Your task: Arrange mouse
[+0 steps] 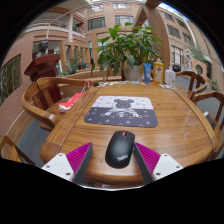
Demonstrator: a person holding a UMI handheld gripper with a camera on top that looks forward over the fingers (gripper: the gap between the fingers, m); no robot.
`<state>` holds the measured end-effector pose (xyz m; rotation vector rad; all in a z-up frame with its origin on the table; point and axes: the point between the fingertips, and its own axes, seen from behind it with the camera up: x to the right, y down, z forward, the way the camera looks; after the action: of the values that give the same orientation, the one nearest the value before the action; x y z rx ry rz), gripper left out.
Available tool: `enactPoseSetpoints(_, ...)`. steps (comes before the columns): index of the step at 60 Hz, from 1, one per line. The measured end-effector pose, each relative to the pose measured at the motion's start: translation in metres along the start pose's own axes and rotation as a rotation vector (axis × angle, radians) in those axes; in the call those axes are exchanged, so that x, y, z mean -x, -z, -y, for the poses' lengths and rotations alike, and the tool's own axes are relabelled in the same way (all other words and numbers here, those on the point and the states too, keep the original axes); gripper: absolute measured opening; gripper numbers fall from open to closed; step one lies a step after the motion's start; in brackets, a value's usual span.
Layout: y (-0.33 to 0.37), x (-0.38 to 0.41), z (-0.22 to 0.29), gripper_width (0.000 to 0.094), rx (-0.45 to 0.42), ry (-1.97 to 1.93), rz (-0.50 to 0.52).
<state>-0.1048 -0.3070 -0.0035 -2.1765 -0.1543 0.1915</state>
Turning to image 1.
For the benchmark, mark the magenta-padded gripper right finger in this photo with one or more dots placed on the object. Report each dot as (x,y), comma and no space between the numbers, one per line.
(160,165)

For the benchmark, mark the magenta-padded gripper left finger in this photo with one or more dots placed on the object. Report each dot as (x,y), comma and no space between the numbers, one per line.
(63,165)

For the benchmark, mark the black computer mouse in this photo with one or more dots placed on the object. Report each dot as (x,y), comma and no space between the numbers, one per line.
(120,150)

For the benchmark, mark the grey printed mouse pad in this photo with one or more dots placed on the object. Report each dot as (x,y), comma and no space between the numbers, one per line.
(100,116)

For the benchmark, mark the red and white bag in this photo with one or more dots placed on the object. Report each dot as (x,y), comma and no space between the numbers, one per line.
(70,101)

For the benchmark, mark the small clear plastic packet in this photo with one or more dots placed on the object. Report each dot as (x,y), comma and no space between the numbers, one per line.
(165,86)

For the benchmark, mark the white pump bottle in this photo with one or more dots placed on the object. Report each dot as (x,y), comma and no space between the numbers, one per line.
(170,77)

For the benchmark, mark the yellow liquid bottle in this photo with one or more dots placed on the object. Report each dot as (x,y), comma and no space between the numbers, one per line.
(158,73)

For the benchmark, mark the blue tube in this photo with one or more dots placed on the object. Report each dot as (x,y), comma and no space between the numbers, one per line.
(147,73)

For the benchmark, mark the spiky green agave plant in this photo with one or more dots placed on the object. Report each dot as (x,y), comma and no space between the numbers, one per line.
(71,68)

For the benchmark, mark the dark bust statue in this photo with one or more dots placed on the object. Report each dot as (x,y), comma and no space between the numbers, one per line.
(42,48)

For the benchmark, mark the green plant in white pot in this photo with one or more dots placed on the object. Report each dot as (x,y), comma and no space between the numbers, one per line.
(133,46)

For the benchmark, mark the red wooden pedestal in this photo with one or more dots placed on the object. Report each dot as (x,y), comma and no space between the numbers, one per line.
(43,66)

